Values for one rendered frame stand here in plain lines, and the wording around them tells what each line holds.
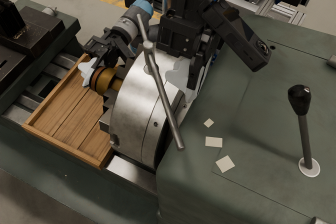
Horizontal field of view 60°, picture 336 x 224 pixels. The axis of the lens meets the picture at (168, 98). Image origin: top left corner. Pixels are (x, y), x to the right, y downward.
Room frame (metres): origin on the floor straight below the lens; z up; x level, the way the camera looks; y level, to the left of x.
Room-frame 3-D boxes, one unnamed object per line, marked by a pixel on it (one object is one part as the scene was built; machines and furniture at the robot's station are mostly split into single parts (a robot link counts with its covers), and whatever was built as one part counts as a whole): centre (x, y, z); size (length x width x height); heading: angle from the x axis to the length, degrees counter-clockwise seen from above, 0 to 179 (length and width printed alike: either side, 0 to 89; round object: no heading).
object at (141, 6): (0.74, 0.10, 1.08); 0.11 x 0.08 x 0.09; 152
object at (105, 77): (0.47, 0.16, 1.08); 0.09 x 0.09 x 0.09; 63
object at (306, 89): (0.23, -0.19, 1.38); 0.04 x 0.03 x 0.05; 63
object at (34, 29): (0.75, 0.53, 1.00); 0.20 x 0.10 x 0.05; 63
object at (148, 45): (0.40, 0.04, 1.26); 0.02 x 0.02 x 0.12
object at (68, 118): (0.52, 0.26, 0.89); 0.36 x 0.30 x 0.04; 153
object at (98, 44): (0.61, 0.18, 1.08); 0.12 x 0.09 x 0.08; 152
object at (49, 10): (0.92, 0.47, 0.95); 0.07 x 0.04 x 0.04; 153
